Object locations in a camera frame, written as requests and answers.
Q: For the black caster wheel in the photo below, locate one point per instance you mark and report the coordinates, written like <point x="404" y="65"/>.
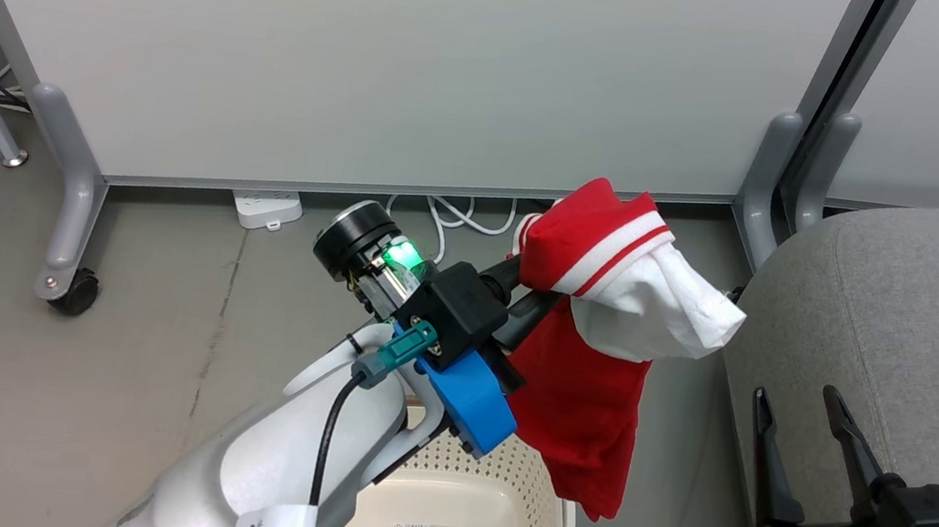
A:
<point x="76" y="293"/>

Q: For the beige plastic laundry basket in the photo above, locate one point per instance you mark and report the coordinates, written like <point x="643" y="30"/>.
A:
<point x="482" y="504"/>

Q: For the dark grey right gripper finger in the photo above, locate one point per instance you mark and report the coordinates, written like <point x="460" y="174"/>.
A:
<point x="857" y="447"/>
<point x="771" y="471"/>

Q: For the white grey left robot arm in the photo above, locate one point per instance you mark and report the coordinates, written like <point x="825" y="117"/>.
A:
<point x="285" y="467"/>

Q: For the white power strip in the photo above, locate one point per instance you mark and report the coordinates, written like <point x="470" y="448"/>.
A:
<point x="266" y="207"/>

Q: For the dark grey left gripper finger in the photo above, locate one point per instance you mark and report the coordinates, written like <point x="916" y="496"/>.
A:
<point x="528" y="318"/>
<point x="503" y="276"/>

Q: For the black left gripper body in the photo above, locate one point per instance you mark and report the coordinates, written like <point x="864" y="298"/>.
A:
<point x="456" y="308"/>

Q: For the red garment with white lining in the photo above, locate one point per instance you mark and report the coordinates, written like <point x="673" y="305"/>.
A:
<point x="616" y="266"/>

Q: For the grey partition foot with caster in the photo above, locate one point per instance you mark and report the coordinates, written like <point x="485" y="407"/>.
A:
<point x="79" y="199"/>

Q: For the wide white partition panel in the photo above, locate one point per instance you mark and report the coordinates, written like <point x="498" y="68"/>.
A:
<point x="371" y="47"/>

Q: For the grey fabric sofa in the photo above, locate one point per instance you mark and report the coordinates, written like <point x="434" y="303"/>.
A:
<point x="904" y="306"/>

